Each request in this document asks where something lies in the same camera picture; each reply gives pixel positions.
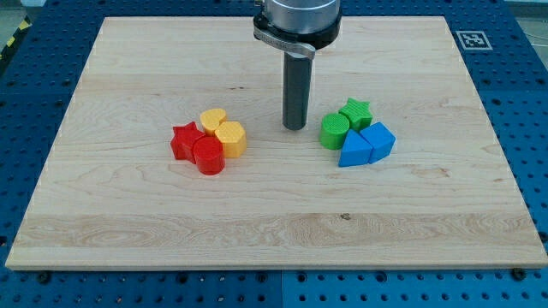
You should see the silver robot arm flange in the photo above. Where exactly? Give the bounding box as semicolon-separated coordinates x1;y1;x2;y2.
253;0;343;60

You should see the red star block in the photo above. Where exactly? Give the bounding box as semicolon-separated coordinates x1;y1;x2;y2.
170;121;206;164

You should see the green star block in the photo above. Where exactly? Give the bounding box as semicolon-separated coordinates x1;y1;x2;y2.
338;98;373;132

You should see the yellow hexagon block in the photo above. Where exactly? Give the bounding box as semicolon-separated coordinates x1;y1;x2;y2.
214;121;247;158

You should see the red cylinder block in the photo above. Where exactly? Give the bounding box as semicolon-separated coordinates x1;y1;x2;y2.
194;137;225;175

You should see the green cylinder block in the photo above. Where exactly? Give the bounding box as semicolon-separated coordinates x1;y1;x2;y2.
319;113;350;150

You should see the yellow heart block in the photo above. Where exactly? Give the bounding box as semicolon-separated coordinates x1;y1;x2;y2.
200;108;227;136

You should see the blue triangle block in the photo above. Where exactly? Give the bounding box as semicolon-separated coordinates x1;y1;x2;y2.
338;129;372;167

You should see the grey cylindrical pointer rod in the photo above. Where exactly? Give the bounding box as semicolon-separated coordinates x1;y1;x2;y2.
283;53;313;131

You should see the blue cube block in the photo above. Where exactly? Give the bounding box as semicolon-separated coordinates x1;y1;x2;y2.
360;122;396;163

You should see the light wooden board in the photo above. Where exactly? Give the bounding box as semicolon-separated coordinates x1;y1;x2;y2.
6;16;547;271

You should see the white fiducial marker tag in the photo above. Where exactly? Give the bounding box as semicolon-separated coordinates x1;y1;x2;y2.
456;30;492;50

